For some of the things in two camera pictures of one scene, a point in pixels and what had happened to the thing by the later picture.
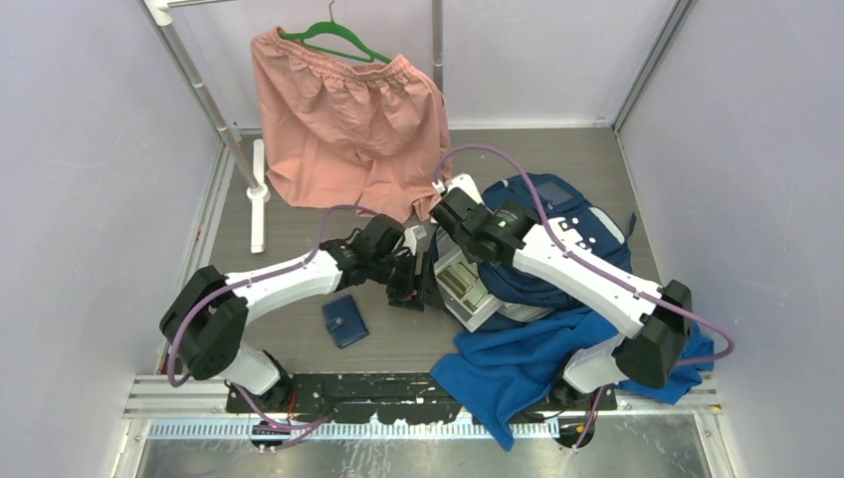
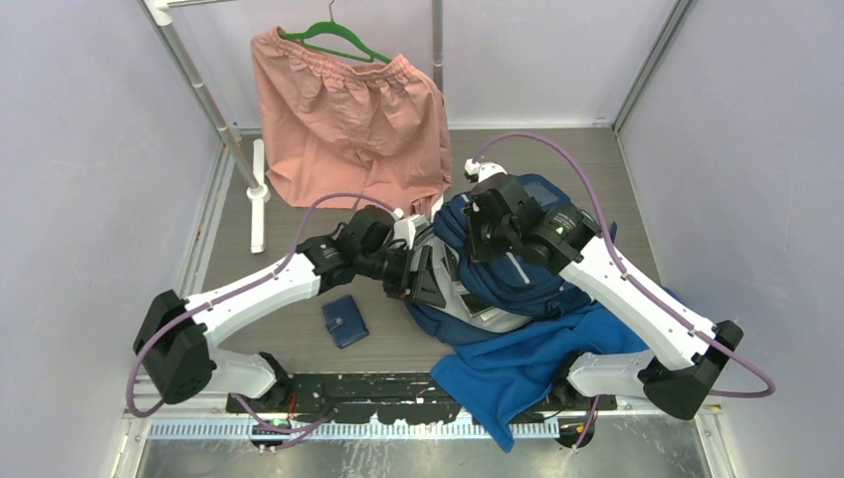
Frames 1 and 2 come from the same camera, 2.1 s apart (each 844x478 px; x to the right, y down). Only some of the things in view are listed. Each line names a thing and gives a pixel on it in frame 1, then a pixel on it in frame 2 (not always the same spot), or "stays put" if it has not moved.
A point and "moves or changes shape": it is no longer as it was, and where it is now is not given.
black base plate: [318, 398] stays put
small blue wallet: [344, 321] stays put
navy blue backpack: [549, 199] moves or changes shape
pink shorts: [346, 130] stays put
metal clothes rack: [249, 161] stays put
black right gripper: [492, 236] -> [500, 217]
